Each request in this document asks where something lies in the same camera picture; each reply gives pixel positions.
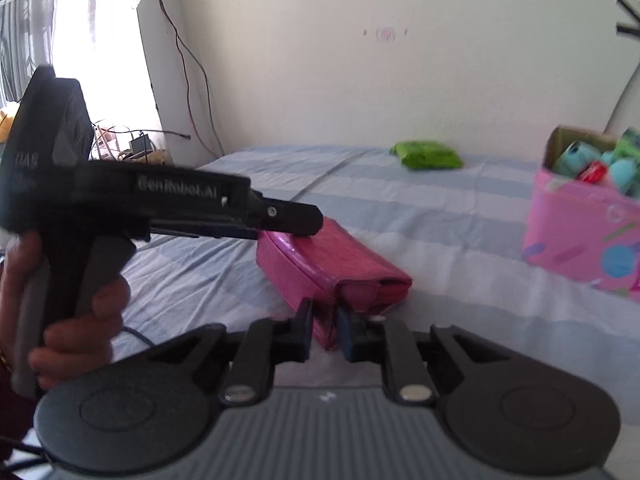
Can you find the teal pencil case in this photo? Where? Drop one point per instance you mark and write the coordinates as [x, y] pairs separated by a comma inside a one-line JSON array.
[[575, 157]]

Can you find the person's left hand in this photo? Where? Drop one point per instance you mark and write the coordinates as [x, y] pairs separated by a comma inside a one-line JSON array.
[[85, 345]]

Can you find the striped blue bed sheet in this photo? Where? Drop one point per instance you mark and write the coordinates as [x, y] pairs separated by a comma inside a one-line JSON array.
[[450, 285]]

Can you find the white curtain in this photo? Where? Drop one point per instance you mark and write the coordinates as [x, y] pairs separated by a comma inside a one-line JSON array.
[[105, 40]]

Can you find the pink wallet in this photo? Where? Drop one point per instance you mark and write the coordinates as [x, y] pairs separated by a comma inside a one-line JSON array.
[[340, 265]]

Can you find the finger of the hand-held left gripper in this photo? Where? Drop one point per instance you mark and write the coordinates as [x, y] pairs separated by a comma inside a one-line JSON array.
[[210, 229], [295, 217]]

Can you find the wooden desk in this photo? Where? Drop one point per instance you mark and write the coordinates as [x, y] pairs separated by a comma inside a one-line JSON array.
[[160, 157]]

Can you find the red cigarette box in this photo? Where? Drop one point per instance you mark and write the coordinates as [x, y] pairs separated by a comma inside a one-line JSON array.
[[592, 172]]

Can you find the black power adapter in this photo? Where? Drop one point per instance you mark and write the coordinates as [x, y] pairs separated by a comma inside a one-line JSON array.
[[141, 144]]

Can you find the grey curtain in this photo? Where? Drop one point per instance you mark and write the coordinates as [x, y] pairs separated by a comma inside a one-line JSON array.
[[20, 45]]

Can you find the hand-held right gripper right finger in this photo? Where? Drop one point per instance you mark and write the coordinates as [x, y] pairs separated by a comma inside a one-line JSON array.
[[350, 337]]

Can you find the yellow plush toy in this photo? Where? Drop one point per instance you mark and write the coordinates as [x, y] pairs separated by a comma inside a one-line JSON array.
[[6, 122]]

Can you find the pink cardboard box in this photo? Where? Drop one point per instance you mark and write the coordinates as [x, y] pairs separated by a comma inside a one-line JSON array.
[[575, 230]]

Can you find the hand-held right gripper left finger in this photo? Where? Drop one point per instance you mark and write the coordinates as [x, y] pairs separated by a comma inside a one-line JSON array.
[[302, 332]]

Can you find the teal plush toy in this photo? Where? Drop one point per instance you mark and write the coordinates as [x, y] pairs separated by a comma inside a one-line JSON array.
[[622, 172]]

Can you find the green plastic packet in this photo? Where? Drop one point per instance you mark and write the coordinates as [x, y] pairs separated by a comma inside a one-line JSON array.
[[425, 155]]

